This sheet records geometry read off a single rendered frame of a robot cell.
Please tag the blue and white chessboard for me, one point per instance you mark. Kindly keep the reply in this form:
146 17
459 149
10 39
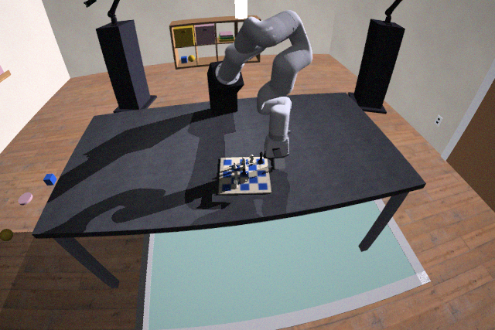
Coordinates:
256 180

